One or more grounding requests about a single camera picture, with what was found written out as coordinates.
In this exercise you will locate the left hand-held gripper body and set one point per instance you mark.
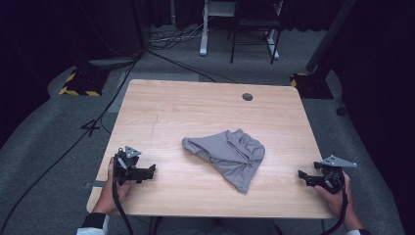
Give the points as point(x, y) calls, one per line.
point(128, 169)

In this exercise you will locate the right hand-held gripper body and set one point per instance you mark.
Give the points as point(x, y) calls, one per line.
point(332, 174)

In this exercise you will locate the gray cloth garment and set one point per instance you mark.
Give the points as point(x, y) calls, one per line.
point(228, 156)

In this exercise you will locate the person's left hand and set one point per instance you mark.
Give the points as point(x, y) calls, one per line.
point(111, 192)

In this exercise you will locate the person's right hand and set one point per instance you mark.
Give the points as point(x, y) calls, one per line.
point(339, 202)

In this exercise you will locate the gray tape strip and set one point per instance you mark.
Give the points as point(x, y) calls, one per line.
point(94, 184)

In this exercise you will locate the striped-edge black stand base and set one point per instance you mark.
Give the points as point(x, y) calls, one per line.
point(310, 86)
point(84, 83)

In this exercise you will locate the gray table grommet hole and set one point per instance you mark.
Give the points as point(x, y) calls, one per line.
point(247, 97)

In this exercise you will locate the slanted dark stand pole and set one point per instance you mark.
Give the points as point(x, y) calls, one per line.
point(329, 36)

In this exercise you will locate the black chair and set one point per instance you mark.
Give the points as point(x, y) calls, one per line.
point(256, 29)

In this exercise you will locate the white desk frame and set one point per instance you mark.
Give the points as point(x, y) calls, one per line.
point(205, 29)

